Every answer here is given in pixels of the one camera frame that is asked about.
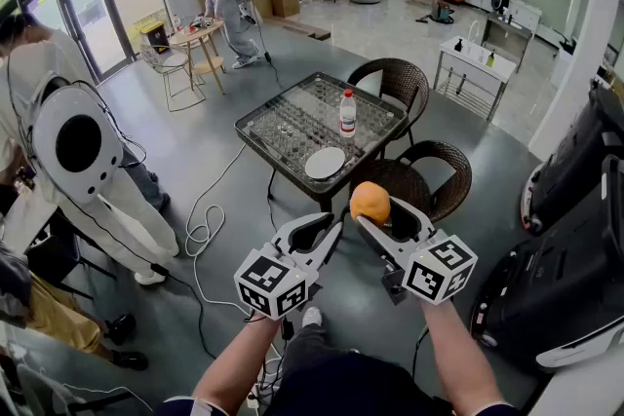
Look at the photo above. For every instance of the round wooden table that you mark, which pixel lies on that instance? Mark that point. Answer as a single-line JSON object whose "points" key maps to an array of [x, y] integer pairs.
{"points": [[200, 34]]}

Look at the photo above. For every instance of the yellow-green pump bottle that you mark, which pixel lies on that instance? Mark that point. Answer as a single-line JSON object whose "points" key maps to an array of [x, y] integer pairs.
{"points": [[490, 59]]}

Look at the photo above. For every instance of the large black and white machine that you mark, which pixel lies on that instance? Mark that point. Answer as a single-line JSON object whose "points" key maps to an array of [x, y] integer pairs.
{"points": [[551, 292]]}

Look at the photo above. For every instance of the clear plastic bottle red cap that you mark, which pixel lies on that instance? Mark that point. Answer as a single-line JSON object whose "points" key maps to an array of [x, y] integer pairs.
{"points": [[347, 114]]}

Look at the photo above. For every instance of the white backpack rig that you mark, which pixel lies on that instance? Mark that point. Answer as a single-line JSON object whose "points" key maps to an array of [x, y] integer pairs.
{"points": [[78, 143]]}

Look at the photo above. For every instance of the black chair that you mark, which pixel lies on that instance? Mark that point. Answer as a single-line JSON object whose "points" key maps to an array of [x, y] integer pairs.
{"points": [[53, 258]]}

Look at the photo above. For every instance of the orange fruit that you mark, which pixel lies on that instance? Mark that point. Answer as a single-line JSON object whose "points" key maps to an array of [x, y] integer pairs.
{"points": [[369, 202]]}

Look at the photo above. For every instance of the vacuum cleaner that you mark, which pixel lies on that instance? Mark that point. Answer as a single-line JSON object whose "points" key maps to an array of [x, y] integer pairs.
{"points": [[441, 12]]}

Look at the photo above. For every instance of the black and white device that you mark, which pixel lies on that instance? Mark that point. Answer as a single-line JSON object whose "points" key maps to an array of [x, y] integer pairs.
{"points": [[201, 21]]}

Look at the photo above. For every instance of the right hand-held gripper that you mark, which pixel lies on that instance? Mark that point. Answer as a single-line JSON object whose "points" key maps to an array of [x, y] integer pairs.
{"points": [[439, 270]]}

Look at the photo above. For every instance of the black-framed glass door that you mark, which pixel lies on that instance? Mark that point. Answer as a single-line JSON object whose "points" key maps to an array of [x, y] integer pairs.
{"points": [[83, 10]]}

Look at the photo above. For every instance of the steel sink unit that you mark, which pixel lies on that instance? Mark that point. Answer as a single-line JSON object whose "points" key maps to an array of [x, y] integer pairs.
{"points": [[504, 34]]}

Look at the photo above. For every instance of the black bin yellow lid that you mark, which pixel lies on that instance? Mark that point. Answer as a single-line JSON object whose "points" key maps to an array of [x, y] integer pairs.
{"points": [[155, 39]]}

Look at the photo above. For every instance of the person's dark grey trousers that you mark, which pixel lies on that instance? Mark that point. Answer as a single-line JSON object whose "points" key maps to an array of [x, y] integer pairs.
{"points": [[312, 346]]}

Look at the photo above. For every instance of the brown wicker chair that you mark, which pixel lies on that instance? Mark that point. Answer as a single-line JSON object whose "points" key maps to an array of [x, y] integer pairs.
{"points": [[400, 80], [448, 165]]}

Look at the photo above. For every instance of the white sink table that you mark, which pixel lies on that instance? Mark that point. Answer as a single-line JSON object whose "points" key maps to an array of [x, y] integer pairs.
{"points": [[473, 61]]}

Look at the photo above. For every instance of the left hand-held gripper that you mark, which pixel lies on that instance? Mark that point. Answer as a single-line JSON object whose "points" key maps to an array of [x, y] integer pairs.
{"points": [[273, 280]]}

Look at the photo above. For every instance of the glass-top wicker table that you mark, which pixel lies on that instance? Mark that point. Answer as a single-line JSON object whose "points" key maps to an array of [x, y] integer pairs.
{"points": [[292, 122]]}

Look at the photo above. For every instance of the black pump bottle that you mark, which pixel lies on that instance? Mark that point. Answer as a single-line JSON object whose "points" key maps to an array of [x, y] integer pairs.
{"points": [[458, 45]]}

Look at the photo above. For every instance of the person's left forearm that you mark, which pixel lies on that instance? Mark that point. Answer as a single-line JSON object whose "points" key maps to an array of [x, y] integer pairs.
{"points": [[234, 360]]}

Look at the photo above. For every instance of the white plate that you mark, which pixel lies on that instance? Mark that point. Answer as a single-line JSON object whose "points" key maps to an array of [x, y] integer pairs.
{"points": [[324, 163]]}

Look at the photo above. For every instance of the person's right forearm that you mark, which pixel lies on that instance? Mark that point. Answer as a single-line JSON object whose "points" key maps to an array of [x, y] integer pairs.
{"points": [[458, 355]]}

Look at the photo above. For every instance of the wooden planks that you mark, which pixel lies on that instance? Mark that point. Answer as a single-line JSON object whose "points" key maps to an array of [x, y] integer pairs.
{"points": [[307, 30]]}

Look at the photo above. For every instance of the person's left white shoe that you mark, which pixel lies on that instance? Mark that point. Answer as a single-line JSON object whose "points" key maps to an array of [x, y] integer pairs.
{"points": [[312, 316]]}

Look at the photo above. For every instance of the white power strip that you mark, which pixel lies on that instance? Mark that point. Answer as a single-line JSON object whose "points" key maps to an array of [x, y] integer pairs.
{"points": [[252, 398]]}

